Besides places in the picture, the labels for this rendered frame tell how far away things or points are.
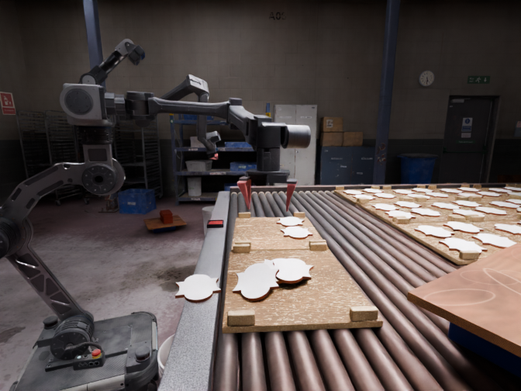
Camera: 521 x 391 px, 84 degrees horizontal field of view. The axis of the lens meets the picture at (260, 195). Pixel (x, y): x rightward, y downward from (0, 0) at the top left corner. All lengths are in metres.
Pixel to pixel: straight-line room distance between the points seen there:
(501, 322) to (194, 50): 6.36
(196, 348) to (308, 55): 6.17
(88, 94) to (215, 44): 5.37
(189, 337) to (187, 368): 0.08
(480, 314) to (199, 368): 0.49
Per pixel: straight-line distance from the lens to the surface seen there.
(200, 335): 0.70
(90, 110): 1.29
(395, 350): 0.71
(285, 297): 0.77
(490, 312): 0.65
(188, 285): 0.87
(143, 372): 1.71
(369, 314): 0.72
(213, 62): 6.47
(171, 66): 6.62
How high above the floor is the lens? 1.33
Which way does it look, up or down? 12 degrees down
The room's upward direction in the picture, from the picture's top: straight up
